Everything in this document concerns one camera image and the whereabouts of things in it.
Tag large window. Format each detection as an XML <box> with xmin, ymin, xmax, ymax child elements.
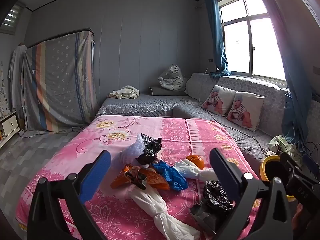
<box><xmin>219</xmin><ymin>0</ymin><xmax>287</xmax><ymax>83</ymax></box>

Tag crumpled beige cloth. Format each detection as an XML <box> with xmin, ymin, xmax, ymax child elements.
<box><xmin>107</xmin><ymin>85</ymin><xmax>140</xmax><ymax>99</ymax></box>

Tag white low cabinet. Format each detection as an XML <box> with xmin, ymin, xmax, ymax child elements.
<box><xmin>0</xmin><ymin>111</ymin><xmax>21</xmax><ymax>148</ymax></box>

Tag thin white cable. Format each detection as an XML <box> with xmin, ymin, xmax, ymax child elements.
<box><xmin>182</xmin><ymin>97</ymin><xmax>272</xmax><ymax>155</ymax></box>

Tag mandarin orange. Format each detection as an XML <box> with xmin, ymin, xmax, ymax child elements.
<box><xmin>185</xmin><ymin>155</ymin><xmax>205</xmax><ymax>170</ymax></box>

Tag grey quilted corner sofa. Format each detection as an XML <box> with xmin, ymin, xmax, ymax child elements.
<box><xmin>96</xmin><ymin>72</ymin><xmax>308</xmax><ymax>178</ymax></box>

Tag person's right hand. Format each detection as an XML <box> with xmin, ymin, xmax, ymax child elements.
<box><xmin>292</xmin><ymin>202</ymin><xmax>304</xmax><ymax>232</ymax></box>

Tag white twisted plastic bag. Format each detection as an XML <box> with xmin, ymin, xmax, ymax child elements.
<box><xmin>130</xmin><ymin>187</ymin><xmax>200</xmax><ymax>240</ymax></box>

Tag pale lavender plastic bag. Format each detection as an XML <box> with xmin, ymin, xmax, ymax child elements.
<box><xmin>119</xmin><ymin>134</ymin><xmax>145</xmax><ymax>167</ymax></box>

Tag pink floral blanket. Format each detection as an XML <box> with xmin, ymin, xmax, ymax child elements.
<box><xmin>15</xmin><ymin>116</ymin><xmax>263</xmax><ymax>240</ymax></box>

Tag blue plastic bag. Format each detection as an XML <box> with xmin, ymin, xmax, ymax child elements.
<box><xmin>151</xmin><ymin>160</ymin><xmax>188</xmax><ymax>192</ymax></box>

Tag shiny black plastic bag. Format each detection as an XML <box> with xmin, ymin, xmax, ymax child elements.
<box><xmin>135</xmin><ymin>133</ymin><xmax>162</xmax><ymax>165</ymax></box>

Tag striped cloth covered wardrobe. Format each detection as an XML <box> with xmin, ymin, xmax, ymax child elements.
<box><xmin>21</xmin><ymin>28</ymin><xmax>99</xmax><ymax>133</ymax></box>

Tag orange foil snack wrapper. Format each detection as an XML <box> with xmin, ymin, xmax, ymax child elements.
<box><xmin>110</xmin><ymin>164</ymin><xmax>170</xmax><ymax>192</ymax></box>

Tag short blue curtain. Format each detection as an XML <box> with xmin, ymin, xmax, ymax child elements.
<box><xmin>205</xmin><ymin>0</ymin><xmax>232</xmax><ymax>79</ymax></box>

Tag baby print pillow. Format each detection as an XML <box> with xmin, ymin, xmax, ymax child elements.
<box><xmin>201</xmin><ymin>85</ymin><xmax>237</xmax><ymax>117</ymax></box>
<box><xmin>227</xmin><ymin>92</ymin><xmax>265</xmax><ymax>132</ymax></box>

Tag light green cloth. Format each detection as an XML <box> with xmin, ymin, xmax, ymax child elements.
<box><xmin>269</xmin><ymin>135</ymin><xmax>303</xmax><ymax>159</ymax></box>

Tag small window with blind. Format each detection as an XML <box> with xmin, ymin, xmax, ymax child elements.
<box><xmin>0</xmin><ymin>2</ymin><xmax>25</xmax><ymax>34</ymax></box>

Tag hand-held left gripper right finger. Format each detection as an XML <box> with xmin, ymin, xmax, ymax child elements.
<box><xmin>209</xmin><ymin>147</ymin><xmax>294</xmax><ymax>240</ymax></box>

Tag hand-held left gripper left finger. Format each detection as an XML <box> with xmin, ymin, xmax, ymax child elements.
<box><xmin>27</xmin><ymin>149</ymin><xmax>112</xmax><ymax>240</ymax></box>

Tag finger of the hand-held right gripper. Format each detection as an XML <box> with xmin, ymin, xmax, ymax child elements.
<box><xmin>279</xmin><ymin>152</ymin><xmax>304</xmax><ymax>178</ymax></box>
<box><xmin>302</xmin><ymin>154</ymin><xmax>320</xmax><ymax>175</ymax></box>

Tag yellow bin with black liner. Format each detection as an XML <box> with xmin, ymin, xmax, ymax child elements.
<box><xmin>261</xmin><ymin>155</ymin><xmax>297</xmax><ymax>202</ymax></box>

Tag long blue curtain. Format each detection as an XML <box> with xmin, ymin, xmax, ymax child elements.
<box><xmin>252</xmin><ymin>0</ymin><xmax>313</xmax><ymax>153</ymax></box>

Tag white tiger plush toy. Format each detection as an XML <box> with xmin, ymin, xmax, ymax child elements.
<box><xmin>157</xmin><ymin>64</ymin><xmax>188</xmax><ymax>91</ymax></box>

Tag white hanging cloth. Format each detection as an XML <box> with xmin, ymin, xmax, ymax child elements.
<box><xmin>7</xmin><ymin>45</ymin><xmax>27</xmax><ymax>115</ymax></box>

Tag tangled black cables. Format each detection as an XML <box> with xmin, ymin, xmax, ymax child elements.
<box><xmin>275</xmin><ymin>140</ymin><xmax>320</xmax><ymax>160</ymax></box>

